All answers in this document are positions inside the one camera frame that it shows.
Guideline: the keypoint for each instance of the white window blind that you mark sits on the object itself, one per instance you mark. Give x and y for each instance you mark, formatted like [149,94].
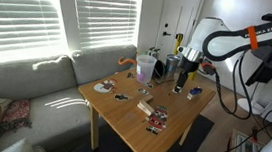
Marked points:
[105,12]
[14,14]

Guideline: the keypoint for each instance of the white entry door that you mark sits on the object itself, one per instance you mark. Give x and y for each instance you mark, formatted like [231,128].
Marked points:
[174,12]

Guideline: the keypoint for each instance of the orange curved tool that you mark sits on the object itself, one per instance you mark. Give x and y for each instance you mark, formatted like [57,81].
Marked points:
[125,61]

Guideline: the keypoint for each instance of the penguin ornament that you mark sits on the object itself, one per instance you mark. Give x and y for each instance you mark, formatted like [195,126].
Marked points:
[120,97]

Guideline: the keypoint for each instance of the wooden side table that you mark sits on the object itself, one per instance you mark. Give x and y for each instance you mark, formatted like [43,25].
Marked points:
[128,118]

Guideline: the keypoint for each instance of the red patterned cloth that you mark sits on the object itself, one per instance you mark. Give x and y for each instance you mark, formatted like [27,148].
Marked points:
[15,114]

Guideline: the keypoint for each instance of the yellow black pole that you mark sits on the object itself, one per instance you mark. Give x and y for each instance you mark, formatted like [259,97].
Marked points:
[178,38]

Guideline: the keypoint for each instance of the steel tumbler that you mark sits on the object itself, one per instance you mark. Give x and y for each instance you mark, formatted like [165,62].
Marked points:
[172,66]

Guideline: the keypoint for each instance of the black door deadbolt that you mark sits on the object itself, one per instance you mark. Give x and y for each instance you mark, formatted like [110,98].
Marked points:
[166,25]

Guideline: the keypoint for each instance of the small flat ornament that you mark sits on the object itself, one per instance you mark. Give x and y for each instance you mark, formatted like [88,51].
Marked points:
[149,86]
[143,91]
[130,75]

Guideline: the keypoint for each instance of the dark floor mat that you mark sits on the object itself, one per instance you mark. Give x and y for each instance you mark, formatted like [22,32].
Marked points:
[200,135]

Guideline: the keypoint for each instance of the gray fabric sofa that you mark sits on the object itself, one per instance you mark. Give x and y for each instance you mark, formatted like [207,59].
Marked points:
[42,77]

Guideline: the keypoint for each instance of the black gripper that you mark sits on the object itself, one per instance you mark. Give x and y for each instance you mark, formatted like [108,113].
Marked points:
[189,67]

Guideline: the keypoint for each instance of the santa figure ornament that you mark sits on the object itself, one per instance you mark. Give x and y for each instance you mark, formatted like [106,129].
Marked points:
[157,120]

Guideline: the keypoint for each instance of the white round floor stand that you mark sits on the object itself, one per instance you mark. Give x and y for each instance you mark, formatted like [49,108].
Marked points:
[247,106]

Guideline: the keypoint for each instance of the blue toy car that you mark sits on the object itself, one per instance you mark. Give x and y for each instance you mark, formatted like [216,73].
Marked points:
[196,90]

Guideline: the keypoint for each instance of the clear plastic cup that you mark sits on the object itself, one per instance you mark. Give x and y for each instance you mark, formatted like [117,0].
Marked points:
[145,70]

